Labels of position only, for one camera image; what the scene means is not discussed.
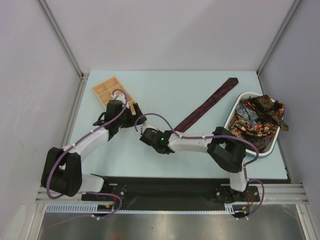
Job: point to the grey cable duct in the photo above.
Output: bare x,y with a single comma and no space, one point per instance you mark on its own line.
102,209

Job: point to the white laundry basket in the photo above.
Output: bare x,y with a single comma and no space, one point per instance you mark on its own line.
263,152

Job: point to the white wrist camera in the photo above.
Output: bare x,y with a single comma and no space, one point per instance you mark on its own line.
146,126
120,97

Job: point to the aluminium frame post left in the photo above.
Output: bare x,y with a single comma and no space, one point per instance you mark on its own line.
49,16

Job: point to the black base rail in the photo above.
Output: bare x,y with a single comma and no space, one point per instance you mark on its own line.
178,193

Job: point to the aluminium frame post right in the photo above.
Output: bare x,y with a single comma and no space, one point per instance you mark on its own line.
279,34

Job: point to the dark paisley tie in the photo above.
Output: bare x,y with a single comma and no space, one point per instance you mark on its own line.
268,111

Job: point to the aluminium frame post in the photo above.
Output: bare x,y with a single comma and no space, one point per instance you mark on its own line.
49,16
279,34

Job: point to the grey blue tie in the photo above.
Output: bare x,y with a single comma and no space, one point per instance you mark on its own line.
250,116

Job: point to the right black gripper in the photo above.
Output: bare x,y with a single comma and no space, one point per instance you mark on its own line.
146,136

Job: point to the red floral patterned tie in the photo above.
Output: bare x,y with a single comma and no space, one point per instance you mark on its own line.
259,134

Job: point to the wooden compartment tray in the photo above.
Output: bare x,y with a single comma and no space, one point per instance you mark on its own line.
107,88

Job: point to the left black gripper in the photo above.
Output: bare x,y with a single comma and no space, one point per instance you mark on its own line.
136,120

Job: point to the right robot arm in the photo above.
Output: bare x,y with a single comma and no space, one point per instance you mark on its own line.
226,150

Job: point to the red navy striped tie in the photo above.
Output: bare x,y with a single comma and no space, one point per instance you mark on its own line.
192,118

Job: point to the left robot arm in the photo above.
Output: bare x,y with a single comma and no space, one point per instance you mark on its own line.
62,174

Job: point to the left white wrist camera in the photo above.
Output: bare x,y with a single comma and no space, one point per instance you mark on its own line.
120,97

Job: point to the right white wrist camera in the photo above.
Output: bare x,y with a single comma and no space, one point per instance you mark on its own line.
146,126

